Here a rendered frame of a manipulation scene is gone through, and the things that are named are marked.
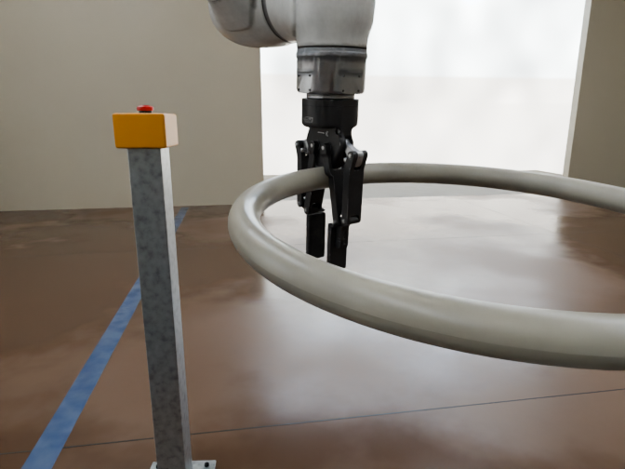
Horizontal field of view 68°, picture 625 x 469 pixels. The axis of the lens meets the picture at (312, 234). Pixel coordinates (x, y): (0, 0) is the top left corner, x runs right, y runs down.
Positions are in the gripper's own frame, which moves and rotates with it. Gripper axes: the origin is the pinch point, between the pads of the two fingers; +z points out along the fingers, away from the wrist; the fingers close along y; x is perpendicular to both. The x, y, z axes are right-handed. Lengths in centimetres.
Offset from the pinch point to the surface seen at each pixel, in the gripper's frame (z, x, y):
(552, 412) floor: 94, 119, -13
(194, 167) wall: 85, 173, -506
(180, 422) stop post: 69, -7, -55
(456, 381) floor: 97, 107, -48
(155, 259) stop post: 21, -8, -60
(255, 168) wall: 88, 241, -472
